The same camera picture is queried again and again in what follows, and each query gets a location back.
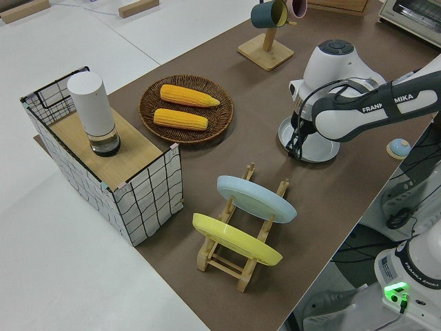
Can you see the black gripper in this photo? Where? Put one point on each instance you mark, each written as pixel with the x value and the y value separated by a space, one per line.
pixel 304 125

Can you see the gray round plate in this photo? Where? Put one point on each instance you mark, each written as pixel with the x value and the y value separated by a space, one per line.
pixel 320 148

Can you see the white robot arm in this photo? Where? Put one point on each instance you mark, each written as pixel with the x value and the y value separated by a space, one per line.
pixel 341 128

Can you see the light blue plate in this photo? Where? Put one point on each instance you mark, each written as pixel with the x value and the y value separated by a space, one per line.
pixel 255 200

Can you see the yellow plate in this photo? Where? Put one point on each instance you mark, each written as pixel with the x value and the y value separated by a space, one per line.
pixel 234 238

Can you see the wooden plate rack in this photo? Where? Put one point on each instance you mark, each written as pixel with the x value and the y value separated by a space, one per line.
pixel 224 267

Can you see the brown table mat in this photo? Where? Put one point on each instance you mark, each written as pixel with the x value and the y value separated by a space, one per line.
pixel 327 193

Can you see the brown wicker basket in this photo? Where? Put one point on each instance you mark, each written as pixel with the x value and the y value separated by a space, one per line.
pixel 213 117

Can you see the blue wooden call bell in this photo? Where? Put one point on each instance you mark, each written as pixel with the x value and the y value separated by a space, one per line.
pixel 398 148

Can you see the wooden mug stand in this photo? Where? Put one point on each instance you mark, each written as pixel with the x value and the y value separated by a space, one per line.
pixel 267 51

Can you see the yellow corn cob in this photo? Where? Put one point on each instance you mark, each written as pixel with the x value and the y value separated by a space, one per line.
pixel 187 96
pixel 181 119

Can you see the dark teal mug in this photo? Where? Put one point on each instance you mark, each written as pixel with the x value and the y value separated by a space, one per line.
pixel 262 15

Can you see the pink mug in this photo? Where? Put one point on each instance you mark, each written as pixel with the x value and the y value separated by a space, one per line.
pixel 298 7

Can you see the light wooden drawer cabinet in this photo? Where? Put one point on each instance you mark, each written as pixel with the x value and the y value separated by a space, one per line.
pixel 336 5

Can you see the grey white machine base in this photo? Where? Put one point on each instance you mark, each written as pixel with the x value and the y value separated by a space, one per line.
pixel 327 303

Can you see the light wooden board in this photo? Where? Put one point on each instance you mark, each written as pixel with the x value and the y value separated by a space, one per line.
pixel 138 151

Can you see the white toaster oven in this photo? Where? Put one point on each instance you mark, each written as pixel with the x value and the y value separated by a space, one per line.
pixel 413 13

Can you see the green plug connector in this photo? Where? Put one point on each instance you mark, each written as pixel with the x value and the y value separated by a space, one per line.
pixel 403 303

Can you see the white cylinder glass bottle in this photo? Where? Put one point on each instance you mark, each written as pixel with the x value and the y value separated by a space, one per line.
pixel 91 107

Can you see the light wooden block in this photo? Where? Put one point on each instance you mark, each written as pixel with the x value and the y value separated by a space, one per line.
pixel 24 10
pixel 138 8

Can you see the white perforated metal bracket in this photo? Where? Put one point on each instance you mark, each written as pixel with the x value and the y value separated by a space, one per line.
pixel 396 203

